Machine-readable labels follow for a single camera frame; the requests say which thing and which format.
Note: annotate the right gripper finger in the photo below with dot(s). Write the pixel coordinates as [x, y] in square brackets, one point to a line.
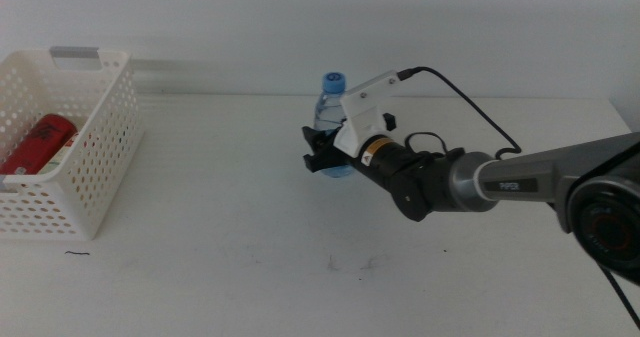
[320, 164]
[316, 139]

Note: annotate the blue-capped water bottle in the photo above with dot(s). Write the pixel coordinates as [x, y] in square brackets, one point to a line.
[332, 83]

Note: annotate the red cola can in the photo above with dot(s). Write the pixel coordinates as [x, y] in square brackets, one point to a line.
[35, 142]

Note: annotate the white perforated plastic basket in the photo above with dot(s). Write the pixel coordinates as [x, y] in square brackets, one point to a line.
[30, 180]

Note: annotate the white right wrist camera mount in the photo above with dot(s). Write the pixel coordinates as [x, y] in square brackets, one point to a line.
[367, 102]

